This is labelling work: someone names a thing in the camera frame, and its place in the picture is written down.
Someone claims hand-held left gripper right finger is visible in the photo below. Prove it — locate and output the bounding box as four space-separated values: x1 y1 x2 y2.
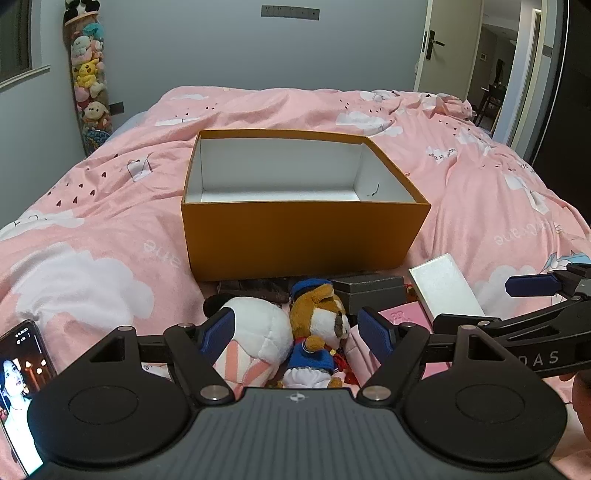
356 307 509 406

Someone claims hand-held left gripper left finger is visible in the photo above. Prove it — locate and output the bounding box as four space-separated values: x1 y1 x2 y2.
88 307 236 407

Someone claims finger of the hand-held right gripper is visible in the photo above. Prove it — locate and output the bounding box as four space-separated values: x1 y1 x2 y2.
505 265 591 298
433 300 591 354

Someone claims pink pouch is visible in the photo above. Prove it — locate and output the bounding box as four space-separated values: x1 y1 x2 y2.
344 305 451 384

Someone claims white box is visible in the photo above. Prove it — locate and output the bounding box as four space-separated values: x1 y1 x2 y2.
409 253 486 325

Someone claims red and yellow charm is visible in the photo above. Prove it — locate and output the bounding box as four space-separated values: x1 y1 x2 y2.
330 348 360 386

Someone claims white panda plush toy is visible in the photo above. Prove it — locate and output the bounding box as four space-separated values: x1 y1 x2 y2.
203 295 295 389

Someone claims dark grey small box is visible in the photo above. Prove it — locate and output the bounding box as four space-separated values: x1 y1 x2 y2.
331 273 407 315

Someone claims brown plush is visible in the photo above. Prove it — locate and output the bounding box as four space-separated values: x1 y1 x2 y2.
277 278 352 389

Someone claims dark brown leather wallet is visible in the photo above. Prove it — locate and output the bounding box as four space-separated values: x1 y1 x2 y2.
217 278 296 305

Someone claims orange cardboard box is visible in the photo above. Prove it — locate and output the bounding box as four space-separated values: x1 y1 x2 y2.
181 129 431 282

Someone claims person's right hand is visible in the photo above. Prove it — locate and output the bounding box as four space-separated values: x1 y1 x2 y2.
571 369 591 440

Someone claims pink printed duvet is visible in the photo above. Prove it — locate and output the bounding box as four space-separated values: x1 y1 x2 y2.
0 85 591 480

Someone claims dark wooden chair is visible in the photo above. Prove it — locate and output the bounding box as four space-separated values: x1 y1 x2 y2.
478 85 506 127

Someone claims smartphone with lit screen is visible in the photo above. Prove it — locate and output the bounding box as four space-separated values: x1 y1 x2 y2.
0 319 58 478

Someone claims white door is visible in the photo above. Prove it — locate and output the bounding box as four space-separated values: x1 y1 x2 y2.
413 0 485 95

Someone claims column of plush toys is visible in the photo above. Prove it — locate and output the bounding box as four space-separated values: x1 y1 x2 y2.
64 0 114 157

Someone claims window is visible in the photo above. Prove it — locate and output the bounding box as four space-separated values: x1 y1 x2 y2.
0 0 51 88

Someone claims black door handle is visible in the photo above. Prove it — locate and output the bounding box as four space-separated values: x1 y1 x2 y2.
424 30 446 60

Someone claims grey wall socket strip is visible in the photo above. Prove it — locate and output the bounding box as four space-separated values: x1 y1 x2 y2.
261 4 320 20

